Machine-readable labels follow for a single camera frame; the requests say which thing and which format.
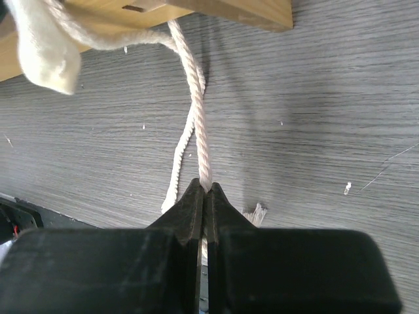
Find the wooden pet bed frame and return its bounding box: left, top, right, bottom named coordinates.
left=0, top=0, right=293, bottom=82

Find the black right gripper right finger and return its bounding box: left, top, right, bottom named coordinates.
left=205, top=184, right=402, bottom=313

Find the lemon print pet mattress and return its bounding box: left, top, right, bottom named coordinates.
left=5, top=0, right=269, bottom=259

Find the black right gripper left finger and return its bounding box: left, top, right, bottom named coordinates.
left=1, top=179, right=204, bottom=313

